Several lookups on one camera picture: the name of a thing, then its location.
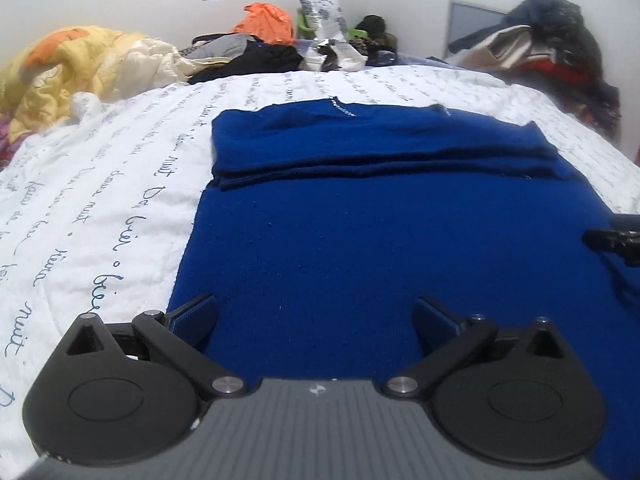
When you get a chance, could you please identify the purple patterned sheet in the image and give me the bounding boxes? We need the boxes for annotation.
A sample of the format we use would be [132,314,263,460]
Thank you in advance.
[0,112,23,153]

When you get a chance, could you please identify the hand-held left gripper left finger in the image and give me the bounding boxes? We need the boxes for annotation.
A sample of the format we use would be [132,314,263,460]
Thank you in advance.
[64,293,249,401]

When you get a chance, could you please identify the blue sweater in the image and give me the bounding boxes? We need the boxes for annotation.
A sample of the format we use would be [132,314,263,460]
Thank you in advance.
[165,95,640,480]

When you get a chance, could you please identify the white printed bedspread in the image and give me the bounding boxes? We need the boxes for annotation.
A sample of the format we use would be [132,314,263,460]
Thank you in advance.
[0,62,640,461]

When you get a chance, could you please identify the grey framed wall panel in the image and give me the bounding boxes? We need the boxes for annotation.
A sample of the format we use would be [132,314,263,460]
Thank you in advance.
[445,0,511,58]

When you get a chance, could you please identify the green plastic chair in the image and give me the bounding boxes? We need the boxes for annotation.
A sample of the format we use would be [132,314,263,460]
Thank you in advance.
[298,10,371,41]

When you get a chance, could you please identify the yellow quilt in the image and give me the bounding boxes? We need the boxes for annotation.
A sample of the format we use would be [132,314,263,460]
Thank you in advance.
[0,25,201,143]

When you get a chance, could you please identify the pile of dark clothes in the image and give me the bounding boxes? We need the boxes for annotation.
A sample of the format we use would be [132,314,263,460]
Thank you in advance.
[450,0,623,136]

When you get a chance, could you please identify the blue patterned white pillow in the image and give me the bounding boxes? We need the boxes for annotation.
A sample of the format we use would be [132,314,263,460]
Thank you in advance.
[298,0,349,41]

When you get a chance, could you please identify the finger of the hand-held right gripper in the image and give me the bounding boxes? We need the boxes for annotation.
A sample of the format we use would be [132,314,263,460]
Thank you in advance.
[582,214,640,262]

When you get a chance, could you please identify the grey garment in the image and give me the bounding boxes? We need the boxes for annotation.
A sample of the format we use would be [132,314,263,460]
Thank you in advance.
[192,34,249,60]

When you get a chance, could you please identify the black clothes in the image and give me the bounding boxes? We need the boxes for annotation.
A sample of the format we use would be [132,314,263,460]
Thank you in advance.
[189,42,315,85]

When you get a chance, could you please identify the orange garment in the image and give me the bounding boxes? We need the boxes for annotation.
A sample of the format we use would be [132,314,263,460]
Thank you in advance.
[231,2,296,46]

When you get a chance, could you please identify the white plastic bag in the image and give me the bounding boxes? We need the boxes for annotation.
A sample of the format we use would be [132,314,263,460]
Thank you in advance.
[300,37,368,73]

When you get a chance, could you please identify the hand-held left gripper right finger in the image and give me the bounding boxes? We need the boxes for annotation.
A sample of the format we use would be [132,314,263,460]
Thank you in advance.
[384,296,568,400]

